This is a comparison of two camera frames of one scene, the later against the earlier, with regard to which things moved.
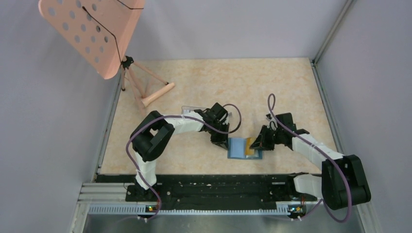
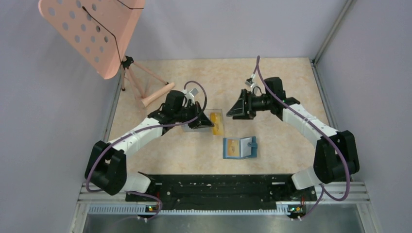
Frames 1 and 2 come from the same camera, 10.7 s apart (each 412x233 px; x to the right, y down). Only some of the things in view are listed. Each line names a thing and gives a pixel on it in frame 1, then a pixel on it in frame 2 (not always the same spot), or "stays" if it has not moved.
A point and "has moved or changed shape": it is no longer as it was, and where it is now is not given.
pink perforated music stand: [101, 31] stays
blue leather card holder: [236, 150] has moved or changed shape
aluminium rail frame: [111, 198] stays
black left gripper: [221, 141] to [202, 121]
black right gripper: [261, 142] to [238, 111]
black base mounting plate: [212, 192] stays
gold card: [249, 141] to [233, 147]
